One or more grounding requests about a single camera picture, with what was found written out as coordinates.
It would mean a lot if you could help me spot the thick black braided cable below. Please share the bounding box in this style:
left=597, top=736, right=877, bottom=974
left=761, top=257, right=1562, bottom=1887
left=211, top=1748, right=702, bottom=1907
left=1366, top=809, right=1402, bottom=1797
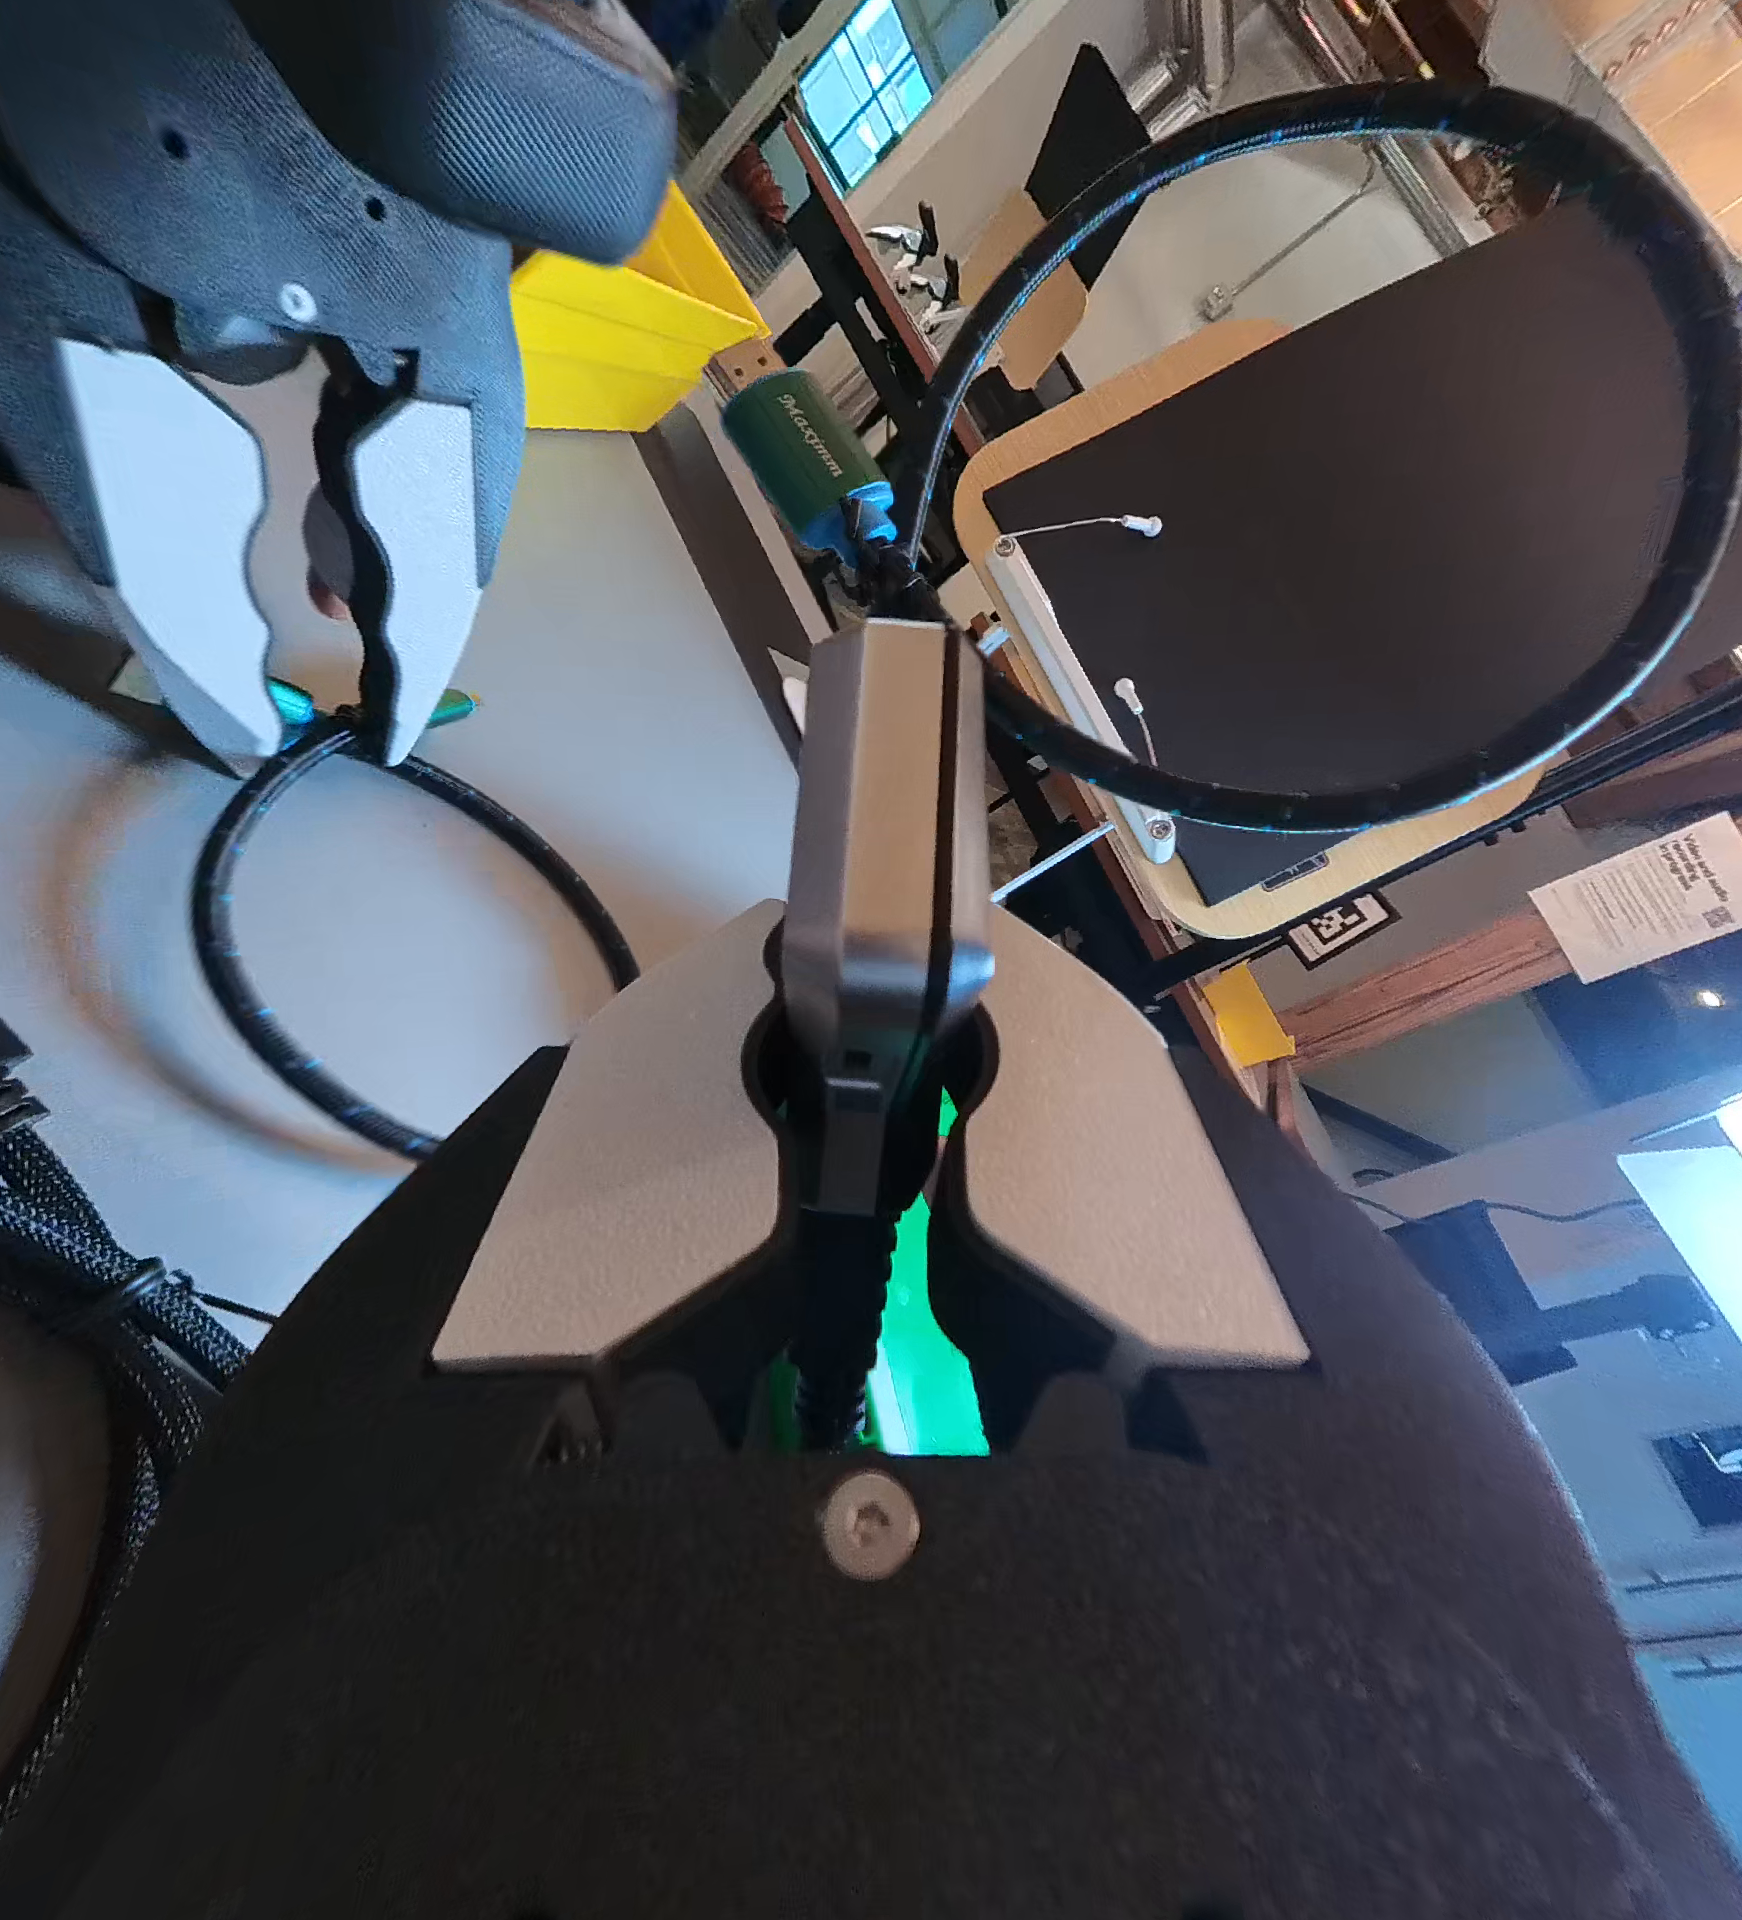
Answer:
left=0, top=981, right=285, bottom=1870

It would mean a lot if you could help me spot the black board with tan rim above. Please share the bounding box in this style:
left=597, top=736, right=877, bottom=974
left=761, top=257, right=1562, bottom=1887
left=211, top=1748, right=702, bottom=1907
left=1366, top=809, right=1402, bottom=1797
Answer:
left=949, top=186, right=1742, bottom=945

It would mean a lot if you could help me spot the white paper notice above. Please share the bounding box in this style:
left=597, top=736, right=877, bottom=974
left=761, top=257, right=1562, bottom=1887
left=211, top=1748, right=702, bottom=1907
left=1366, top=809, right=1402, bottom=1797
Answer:
left=1528, top=810, right=1742, bottom=982

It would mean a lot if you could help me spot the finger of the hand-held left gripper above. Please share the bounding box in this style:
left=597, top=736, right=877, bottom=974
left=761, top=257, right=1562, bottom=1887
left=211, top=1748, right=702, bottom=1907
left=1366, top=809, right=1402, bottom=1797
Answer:
left=308, top=367, right=490, bottom=771
left=57, top=337, right=289, bottom=762

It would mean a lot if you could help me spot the black and silver desk gadget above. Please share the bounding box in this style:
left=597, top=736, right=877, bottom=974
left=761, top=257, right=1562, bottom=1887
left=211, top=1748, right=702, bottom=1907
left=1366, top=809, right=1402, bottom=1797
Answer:
left=862, top=202, right=965, bottom=314

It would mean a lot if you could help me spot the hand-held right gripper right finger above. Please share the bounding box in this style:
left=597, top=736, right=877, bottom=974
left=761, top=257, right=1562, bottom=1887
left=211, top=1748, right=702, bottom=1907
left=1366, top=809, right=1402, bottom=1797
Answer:
left=932, top=907, right=1315, bottom=1449

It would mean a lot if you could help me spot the black and tan wall panel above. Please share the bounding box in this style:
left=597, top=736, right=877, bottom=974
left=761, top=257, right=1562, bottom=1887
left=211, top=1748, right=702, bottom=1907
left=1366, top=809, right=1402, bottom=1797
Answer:
left=961, top=41, right=1157, bottom=400

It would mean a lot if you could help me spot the grey hdmi switch adapter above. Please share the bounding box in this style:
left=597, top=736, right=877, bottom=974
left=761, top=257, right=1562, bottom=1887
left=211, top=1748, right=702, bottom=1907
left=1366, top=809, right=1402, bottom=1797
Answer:
left=779, top=615, right=999, bottom=1454

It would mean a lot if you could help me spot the yellow plastic bin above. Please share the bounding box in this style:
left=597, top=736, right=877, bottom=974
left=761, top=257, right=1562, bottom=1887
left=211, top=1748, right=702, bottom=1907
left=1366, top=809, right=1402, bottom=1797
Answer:
left=512, top=181, right=771, bottom=437

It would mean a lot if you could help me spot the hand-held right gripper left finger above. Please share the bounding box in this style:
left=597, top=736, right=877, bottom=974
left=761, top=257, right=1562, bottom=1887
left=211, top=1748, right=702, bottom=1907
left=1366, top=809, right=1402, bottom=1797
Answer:
left=427, top=901, right=801, bottom=1376

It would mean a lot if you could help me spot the square marker sign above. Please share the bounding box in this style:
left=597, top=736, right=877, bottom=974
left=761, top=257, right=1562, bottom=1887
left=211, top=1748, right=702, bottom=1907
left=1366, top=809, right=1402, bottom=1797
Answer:
left=1283, top=892, right=1400, bottom=972

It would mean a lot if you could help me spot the window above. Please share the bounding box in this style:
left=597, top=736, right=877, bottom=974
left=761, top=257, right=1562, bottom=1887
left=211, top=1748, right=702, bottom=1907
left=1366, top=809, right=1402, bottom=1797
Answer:
left=793, top=0, right=936, bottom=194

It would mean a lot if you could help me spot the wooden desk with black legs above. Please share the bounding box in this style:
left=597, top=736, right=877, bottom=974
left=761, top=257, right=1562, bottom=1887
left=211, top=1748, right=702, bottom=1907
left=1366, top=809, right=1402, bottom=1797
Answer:
left=779, top=112, right=994, bottom=452

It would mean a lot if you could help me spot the green plastic bin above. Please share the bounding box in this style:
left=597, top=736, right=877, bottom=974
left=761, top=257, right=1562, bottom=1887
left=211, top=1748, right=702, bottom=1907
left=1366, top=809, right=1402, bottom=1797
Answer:
left=748, top=1091, right=994, bottom=1460

